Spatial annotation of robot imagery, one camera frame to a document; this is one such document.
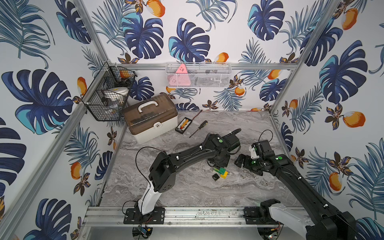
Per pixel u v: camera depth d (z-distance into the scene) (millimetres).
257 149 649
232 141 631
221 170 838
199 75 937
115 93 797
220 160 676
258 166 661
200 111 1225
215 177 856
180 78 897
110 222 742
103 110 821
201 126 1098
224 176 839
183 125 1100
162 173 481
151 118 888
